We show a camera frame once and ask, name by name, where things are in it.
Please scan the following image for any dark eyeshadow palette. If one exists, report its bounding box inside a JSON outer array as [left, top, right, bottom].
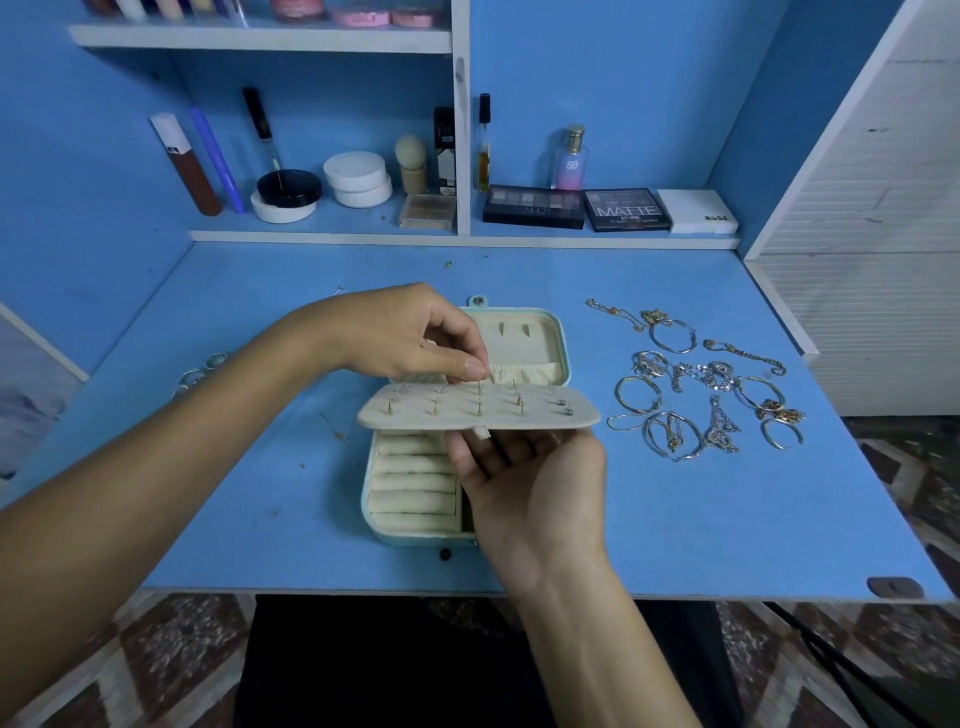
[[483, 184, 588, 230]]

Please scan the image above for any pile of silver bracelets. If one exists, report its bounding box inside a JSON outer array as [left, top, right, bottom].
[[585, 295, 807, 462]]

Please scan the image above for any black makeup brush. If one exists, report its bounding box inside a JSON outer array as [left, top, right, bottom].
[[243, 85, 284, 179]]

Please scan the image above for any small pink perfume bottle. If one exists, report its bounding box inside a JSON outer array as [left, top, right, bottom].
[[550, 126, 588, 191]]

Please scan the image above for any white framed marbled panel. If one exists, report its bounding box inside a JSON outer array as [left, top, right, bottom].
[[0, 300, 89, 482]]

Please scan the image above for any white round cream jar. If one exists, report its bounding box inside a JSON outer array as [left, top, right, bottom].
[[322, 150, 395, 209]]

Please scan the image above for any beige makeup sponge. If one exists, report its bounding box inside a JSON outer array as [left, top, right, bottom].
[[394, 133, 429, 197]]

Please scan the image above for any black lettered eyeshadow palette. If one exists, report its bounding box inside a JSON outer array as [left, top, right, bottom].
[[582, 187, 672, 233]]

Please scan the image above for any person's left forearm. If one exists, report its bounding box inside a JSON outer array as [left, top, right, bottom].
[[0, 322, 339, 722]]

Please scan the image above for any person's left hand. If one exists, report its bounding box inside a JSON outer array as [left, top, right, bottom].
[[307, 283, 491, 384]]

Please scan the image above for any white slatted cabinet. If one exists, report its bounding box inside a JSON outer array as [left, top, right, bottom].
[[745, 0, 960, 417]]

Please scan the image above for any blue cosmetic tube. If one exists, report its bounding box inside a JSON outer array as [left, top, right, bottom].
[[187, 106, 249, 215]]

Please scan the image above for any person's right hand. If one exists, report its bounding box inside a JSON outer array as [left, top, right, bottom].
[[447, 426, 609, 594]]

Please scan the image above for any black cosmetic bottle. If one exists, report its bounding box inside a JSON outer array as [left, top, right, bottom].
[[433, 106, 456, 197]]

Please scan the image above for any thin dark cosmetic bottle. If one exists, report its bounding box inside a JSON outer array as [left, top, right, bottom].
[[477, 93, 494, 191]]

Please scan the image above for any cream jewellery box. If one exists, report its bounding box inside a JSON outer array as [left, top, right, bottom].
[[357, 297, 602, 545]]

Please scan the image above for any person's dark clothing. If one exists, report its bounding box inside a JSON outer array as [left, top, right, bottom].
[[232, 595, 744, 728]]

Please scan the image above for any white bowl black inside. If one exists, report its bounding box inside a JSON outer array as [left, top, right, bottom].
[[249, 169, 324, 225]]

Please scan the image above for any square brown powder compact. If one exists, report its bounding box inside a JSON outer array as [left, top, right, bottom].
[[399, 192, 458, 231]]

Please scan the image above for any white flat box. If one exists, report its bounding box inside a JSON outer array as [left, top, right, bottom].
[[655, 187, 740, 236]]

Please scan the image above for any person's right forearm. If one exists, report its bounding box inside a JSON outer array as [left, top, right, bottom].
[[517, 555, 707, 728]]

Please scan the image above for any white shelf unit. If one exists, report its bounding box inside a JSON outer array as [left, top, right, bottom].
[[67, 0, 741, 251]]

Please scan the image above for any brown lipstick tube white cap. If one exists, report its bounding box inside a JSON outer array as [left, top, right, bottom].
[[150, 112, 224, 218]]

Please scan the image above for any pile of silver rings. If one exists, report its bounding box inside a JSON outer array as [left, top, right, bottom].
[[177, 351, 234, 395]]

